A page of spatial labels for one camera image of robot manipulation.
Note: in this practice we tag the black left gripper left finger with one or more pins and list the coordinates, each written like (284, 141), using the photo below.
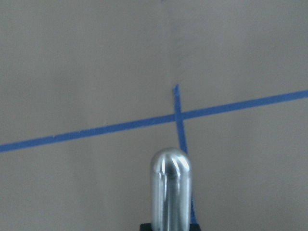
(145, 227)

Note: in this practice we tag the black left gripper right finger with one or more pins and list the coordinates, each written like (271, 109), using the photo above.
(195, 227)

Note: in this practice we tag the steel muddler with black tip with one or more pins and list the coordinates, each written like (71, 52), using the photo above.
(171, 190)

